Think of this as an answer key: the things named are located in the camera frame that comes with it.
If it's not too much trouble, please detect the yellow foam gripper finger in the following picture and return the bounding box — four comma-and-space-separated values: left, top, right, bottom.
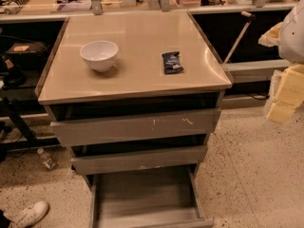
265, 65, 304, 123

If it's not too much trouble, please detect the grey bottom drawer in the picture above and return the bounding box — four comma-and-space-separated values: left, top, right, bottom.
89, 166, 214, 228

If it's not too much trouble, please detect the grey drawer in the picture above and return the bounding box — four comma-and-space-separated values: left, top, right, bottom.
89, 166, 214, 228
50, 108, 220, 147
71, 145, 207, 175

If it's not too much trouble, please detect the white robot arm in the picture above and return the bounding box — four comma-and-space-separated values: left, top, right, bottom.
258, 0, 304, 123

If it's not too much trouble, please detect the grey drawer cabinet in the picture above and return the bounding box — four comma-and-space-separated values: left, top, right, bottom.
34, 10, 234, 228

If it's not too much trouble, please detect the grey middle drawer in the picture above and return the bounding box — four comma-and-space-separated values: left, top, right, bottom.
71, 145, 207, 175

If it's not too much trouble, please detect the grey top drawer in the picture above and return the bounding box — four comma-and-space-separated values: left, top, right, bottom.
50, 108, 220, 147

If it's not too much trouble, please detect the dark blue snack packet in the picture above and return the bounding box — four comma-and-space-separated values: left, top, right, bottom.
162, 51, 183, 75

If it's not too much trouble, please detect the white ceramic bowl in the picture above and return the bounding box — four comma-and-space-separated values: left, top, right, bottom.
80, 41, 119, 72

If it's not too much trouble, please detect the plastic water bottle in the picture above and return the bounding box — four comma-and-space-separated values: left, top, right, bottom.
37, 147, 58, 170

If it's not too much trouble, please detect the black bag with label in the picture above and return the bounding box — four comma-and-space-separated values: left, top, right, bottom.
4, 42, 48, 64

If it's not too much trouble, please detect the white sneaker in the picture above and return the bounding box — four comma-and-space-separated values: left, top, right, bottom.
3, 200, 49, 228

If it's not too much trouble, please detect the black cable on floor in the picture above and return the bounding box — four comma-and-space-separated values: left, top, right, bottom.
246, 92, 270, 101

